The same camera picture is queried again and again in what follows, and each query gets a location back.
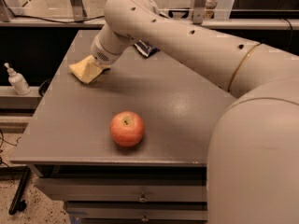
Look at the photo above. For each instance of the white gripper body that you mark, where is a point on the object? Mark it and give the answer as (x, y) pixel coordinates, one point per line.
(100, 53)

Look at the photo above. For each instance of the yellow sponge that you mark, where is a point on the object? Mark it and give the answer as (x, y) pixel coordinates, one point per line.
(87, 69)

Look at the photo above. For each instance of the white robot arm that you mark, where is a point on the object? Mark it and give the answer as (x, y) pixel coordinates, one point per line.
(253, 154)

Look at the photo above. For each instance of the red apple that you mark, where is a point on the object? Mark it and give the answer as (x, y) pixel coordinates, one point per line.
(127, 129)

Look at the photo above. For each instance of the blue chip bag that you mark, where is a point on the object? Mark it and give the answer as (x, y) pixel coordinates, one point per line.
(145, 48)

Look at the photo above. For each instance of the white pump bottle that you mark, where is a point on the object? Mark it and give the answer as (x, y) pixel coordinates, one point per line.
(17, 81)

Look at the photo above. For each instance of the grey drawer cabinet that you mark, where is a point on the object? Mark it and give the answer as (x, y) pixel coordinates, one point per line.
(128, 148)

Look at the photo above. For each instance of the black stand leg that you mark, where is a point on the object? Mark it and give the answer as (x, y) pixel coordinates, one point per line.
(18, 203)

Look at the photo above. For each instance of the metal frame post left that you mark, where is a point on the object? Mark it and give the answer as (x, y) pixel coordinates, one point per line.
(79, 12)

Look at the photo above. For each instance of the metal frame post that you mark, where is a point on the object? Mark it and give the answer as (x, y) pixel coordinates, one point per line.
(79, 12)
(198, 11)

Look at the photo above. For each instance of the metal frame post right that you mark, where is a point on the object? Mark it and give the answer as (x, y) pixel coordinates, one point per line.
(198, 11)

